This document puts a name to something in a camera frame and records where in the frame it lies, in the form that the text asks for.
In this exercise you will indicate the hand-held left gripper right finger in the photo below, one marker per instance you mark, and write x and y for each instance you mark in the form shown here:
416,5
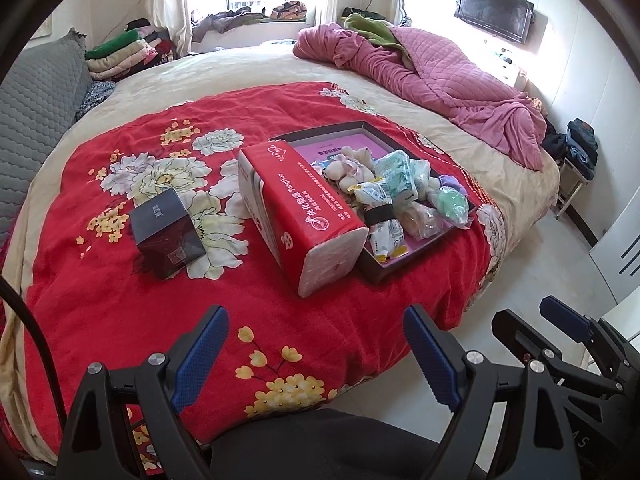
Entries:
432,355

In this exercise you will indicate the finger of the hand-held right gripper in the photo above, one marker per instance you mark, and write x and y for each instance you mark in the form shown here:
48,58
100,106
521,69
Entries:
565,312
520,335

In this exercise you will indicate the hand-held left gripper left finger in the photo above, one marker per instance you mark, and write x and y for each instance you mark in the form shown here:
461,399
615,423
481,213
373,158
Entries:
200,355

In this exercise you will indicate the dark shallow box tray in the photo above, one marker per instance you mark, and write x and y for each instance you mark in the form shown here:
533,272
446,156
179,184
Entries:
395,267

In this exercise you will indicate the black box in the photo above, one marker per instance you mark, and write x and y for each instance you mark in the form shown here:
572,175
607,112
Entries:
167,240

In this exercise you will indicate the snack packet with black band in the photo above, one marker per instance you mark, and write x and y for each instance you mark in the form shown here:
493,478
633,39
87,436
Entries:
382,235

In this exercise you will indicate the clear plastic bag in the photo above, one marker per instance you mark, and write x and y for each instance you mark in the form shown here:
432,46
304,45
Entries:
422,220

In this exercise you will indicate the green item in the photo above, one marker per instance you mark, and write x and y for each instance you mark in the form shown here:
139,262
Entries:
450,205

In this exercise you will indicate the red tissue pack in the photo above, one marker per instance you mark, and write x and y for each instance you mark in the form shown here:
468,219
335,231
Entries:
300,210

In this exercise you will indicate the teal tissue packet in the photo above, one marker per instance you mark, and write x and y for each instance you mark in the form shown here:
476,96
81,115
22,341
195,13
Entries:
397,172

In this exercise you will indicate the white plush bear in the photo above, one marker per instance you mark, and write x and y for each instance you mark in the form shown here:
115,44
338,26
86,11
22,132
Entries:
362,160
340,170

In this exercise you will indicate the white cabinet door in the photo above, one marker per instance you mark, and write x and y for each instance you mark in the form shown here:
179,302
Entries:
615,245

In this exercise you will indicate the red floral blanket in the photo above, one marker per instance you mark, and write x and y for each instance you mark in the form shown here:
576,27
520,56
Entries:
100,285

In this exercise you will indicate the person's black trousers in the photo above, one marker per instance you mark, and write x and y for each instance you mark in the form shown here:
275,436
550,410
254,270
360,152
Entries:
325,445

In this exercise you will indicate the metal stool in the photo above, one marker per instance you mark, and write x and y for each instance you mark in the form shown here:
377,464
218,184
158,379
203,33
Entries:
575,172

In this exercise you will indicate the pile of dark clothes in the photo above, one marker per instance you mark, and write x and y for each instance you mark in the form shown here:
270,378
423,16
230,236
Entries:
580,140

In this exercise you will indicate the pink quilted quilt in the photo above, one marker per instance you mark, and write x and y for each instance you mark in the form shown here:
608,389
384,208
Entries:
450,75

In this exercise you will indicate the dark patterned cloth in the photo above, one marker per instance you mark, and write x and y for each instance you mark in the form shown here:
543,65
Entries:
95,97

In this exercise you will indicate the beige bedspread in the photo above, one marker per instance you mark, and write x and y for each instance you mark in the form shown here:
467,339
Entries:
225,70

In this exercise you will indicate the grey quilted headboard cover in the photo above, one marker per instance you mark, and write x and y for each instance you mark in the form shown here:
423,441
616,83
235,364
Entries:
35,110

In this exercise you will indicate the stack of folded clothes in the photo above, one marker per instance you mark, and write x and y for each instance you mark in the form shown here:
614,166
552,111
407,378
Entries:
120,55

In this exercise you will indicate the green blanket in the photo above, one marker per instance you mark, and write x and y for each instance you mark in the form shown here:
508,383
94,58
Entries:
370,25

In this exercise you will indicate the clothes on window sill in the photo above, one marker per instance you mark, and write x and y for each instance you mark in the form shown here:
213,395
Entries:
230,20

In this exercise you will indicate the wall television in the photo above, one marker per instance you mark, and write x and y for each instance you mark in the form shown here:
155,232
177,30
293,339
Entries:
492,10

